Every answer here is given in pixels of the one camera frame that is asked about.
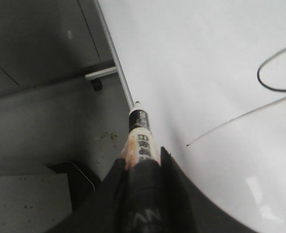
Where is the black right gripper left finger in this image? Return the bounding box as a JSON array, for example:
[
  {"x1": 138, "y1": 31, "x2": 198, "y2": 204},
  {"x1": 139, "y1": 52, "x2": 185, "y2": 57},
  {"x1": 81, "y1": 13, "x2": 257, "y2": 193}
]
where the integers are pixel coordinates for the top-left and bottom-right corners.
[{"x1": 48, "y1": 158, "x2": 127, "y2": 233}]

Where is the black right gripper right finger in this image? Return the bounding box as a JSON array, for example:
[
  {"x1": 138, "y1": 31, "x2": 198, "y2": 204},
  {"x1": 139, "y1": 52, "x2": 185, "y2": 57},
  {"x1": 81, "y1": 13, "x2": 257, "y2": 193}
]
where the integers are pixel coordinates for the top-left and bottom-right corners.
[{"x1": 160, "y1": 147, "x2": 254, "y2": 233}]

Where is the black white whiteboard marker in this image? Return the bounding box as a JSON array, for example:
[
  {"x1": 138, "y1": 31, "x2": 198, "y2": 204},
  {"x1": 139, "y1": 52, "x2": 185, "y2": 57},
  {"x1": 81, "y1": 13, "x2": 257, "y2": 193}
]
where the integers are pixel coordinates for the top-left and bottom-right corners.
[{"x1": 119, "y1": 100, "x2": 197, "y2": 233}]

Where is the black robot base panel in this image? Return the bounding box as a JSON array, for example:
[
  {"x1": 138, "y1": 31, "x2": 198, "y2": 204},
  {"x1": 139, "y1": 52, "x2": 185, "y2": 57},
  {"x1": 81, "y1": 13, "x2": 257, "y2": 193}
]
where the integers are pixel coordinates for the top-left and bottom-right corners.
[{"x1": 48, "y1": 160, "x2": 101, "y2": 193}]

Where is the whiteboard stand leg with caster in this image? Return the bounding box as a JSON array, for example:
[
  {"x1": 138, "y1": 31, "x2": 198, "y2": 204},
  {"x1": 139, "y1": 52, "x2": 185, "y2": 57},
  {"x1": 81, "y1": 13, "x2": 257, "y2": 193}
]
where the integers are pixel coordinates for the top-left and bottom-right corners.
[{"x1": 84, "y1": 66, "x2": 118, "y2": 91}]

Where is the white whiteboard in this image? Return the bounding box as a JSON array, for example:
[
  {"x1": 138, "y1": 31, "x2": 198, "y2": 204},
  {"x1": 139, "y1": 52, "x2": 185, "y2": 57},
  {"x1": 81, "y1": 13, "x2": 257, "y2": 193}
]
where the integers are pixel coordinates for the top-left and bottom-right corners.
[{"x1": 97, "y1": 0, "x2": 286, "y2": 233}]

